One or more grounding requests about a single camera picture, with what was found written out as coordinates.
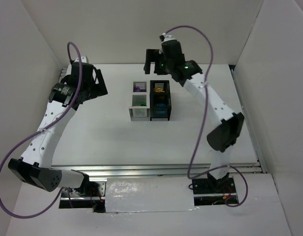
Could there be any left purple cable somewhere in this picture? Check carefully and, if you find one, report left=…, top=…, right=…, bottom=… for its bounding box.
left=0, top=42, right=82, bottom=219

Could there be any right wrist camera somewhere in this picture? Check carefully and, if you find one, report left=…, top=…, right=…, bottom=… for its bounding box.
left=159, top=33, right=176, bottom=54

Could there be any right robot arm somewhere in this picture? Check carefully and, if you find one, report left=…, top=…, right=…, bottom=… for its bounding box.
left=143, top=37, right=245, bottom=190

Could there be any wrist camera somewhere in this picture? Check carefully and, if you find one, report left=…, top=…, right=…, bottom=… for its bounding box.
left=72, top=56, right=89, bottom=63
left=159, top=33, right=176, bottom=54

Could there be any purple cable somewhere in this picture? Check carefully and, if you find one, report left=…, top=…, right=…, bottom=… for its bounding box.
left=163, top=26, right=248, bottom=207
left=0, top=42, right=82, bottom=219

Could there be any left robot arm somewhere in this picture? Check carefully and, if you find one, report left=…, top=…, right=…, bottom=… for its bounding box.
left=8, top=62, right=108, bottom=196

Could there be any black slotted container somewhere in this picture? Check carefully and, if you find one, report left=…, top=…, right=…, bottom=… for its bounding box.
left=150, top=80, right=171, bottom=121

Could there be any aluminium side rail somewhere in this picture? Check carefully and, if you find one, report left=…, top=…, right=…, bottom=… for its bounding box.
left=59, top=67, right=68, bottom=80
left=230, top=68, right=268, bottom=174

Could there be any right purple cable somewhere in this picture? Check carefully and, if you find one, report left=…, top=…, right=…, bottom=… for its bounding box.
left=163, top=26, right=248, bottom=207

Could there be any teal rounded lego brick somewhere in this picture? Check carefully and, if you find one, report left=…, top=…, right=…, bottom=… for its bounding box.
left=155, top=103, right=166, bottom=108

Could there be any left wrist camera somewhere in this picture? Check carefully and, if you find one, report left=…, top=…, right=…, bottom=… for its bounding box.
left=72, top=56, right=89, bottom=63

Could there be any white taped panel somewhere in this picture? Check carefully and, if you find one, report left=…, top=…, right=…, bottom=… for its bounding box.
left=105, top=177, right=195, bottom=213

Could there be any aluminium front rail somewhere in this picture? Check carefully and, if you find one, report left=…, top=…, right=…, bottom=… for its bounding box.
left=52, top=162, right=263, bottom=180

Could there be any white slotted container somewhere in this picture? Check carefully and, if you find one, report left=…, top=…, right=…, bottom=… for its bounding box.
left=128, top=81, right=150, bottom=121

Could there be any teal small lego brick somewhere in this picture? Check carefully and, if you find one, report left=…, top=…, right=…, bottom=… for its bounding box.
left=154, top=110, right=167, bottom=117

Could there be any right aluminium side rail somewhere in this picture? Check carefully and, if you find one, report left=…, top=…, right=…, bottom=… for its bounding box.
left=230, top=68, right=268, bottom=174

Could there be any left aluminium side rail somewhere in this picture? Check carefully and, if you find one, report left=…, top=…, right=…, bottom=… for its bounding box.
left=59, top=67, right=68, bottom=80

